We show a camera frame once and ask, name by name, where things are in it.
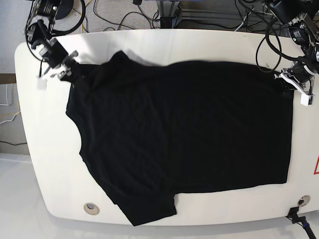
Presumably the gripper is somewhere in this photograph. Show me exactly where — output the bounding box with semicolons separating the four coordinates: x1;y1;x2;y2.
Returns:
39;38;86;82
275;61;315;96

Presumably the black T-shirt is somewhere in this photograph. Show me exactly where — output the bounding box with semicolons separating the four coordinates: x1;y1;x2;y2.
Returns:
66;51;294;226

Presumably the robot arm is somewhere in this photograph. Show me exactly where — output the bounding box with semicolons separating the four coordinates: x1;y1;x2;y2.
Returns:
264;0;319;98
24;0;86;82

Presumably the round black stand base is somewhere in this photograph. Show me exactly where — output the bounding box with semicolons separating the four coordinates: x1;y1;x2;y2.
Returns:
55;0;74;20

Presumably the red warning triangle sticker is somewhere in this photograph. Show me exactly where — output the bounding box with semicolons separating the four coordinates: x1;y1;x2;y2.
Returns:
314;157;319;175

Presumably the right metal table grommet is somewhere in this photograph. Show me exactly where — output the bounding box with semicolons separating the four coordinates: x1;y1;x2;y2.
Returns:
298;195;311;207

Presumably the metal table grommet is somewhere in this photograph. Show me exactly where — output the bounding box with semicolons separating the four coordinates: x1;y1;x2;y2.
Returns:
298;195;311;207
84;203;100;216

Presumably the left metal table grommet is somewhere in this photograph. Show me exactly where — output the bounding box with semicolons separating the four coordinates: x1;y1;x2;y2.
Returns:
84;203;100;216

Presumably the white camera box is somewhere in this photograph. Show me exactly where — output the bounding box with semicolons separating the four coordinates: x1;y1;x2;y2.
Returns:
36;78;47;91
300;94;313;106

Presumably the white floor cable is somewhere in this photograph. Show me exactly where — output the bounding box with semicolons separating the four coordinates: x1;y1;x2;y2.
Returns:
0;83;15;106

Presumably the aluminium frame post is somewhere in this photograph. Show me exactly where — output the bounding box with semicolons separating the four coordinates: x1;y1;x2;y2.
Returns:
156;0;180;29

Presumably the black cable with clamp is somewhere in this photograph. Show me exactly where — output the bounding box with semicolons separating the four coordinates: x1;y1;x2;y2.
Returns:
286;207;319;239

